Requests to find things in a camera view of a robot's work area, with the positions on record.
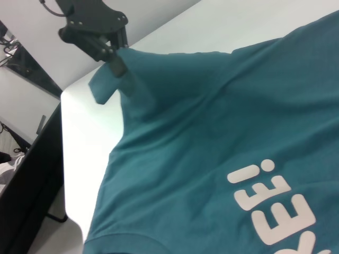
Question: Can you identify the black strip along wall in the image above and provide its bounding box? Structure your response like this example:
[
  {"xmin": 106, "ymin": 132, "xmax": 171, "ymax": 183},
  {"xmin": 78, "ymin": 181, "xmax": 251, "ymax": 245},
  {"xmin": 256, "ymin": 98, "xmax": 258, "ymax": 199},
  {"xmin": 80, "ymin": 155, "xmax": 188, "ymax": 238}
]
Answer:
[{"xmin": 0, "ymin": 20, "xmax": 64, "ymax": 101}]

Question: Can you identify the small grey flat object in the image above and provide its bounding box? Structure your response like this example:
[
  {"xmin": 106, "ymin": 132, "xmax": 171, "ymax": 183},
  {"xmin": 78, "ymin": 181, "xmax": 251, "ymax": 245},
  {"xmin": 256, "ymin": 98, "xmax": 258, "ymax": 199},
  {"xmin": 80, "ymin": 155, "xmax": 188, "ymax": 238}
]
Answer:
[{"xmin": 35, "ymin": 114, "xmax": 47, "ymax": 136}]

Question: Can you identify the teal T-shirt with white print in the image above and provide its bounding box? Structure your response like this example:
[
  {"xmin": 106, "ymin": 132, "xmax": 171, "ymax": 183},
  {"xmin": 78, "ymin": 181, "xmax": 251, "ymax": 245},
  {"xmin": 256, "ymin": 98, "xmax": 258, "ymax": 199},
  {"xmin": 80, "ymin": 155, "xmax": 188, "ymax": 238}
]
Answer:
[{"xmin": 83, "ymin": 10, "xmax": 339, "ymax": 254}]

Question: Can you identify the white and black cloth pile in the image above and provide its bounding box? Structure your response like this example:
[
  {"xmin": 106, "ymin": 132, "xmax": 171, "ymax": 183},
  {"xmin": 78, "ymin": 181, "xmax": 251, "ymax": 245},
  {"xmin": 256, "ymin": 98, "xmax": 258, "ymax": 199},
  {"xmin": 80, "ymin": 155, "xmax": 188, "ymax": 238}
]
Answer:
[{"xmin": 0, "ymin": 152, "xmax": 27, "ymax": 186}]

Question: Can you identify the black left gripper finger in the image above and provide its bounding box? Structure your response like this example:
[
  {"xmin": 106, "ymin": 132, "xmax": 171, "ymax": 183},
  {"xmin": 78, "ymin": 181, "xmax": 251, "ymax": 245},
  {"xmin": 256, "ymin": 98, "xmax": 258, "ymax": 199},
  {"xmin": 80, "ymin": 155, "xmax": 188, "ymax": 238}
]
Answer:
[
  {"xmin": 58, "ymin": 24, "xmax": 126, "ymax": 79},
  {"xmin": 105, "ymin": 25, "xmax": 130, "ymax": 50}
]

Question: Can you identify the dark left gripper cable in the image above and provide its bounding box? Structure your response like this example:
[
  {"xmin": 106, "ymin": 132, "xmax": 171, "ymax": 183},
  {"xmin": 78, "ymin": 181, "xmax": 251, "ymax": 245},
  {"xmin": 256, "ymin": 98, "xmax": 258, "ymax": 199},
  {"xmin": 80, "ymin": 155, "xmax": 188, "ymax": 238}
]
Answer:
[{"xmin": 39, "ymin": 0, "xmax": 67, "ymax": 17}]

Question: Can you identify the black side table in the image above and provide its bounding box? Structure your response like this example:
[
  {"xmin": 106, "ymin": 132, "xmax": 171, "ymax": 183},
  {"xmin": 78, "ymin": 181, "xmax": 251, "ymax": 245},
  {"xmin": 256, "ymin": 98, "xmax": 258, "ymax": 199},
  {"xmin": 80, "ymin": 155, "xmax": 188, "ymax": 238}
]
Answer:
[{"xmin": 0, "ymin": 102, "xmax": 68, "ymax": 223}]

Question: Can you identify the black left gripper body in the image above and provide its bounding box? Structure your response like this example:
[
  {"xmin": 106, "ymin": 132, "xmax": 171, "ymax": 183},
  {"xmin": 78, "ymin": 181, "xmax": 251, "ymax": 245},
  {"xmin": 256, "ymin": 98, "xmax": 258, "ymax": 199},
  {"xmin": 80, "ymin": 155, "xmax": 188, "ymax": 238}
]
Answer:
[{"xmin": 56, "ymin": 0, "xmax": 130, "ymax": 30}]

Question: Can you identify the black cable bundle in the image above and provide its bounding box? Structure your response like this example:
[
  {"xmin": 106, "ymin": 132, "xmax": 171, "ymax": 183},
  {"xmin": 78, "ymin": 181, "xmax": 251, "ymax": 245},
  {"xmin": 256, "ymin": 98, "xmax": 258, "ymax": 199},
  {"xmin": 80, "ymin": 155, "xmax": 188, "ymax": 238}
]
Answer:
[{"xmin": 0, "ymin": 33, "xmax": 21, "ymax": 68}]

